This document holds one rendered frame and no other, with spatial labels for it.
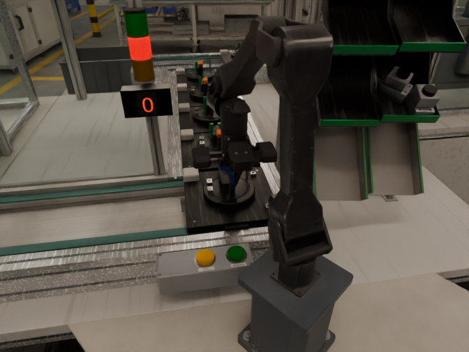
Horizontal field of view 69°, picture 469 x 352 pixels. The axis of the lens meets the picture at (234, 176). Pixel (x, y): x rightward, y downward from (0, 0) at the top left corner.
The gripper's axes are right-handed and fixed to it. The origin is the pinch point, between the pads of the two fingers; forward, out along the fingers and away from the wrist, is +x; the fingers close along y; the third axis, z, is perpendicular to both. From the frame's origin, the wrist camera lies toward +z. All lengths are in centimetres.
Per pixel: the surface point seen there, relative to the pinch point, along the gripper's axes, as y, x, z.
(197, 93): -4, 10, -81
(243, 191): 3.5, 10.2, -6.5
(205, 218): -7.3, 12.2, 0.5
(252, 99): 26, 23, -102
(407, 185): 46.4, 8.4, 0.2
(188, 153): -10.2, 12.1, -32.2
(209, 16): 63, 84, -740
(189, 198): -10.9, 12.2, -8.3
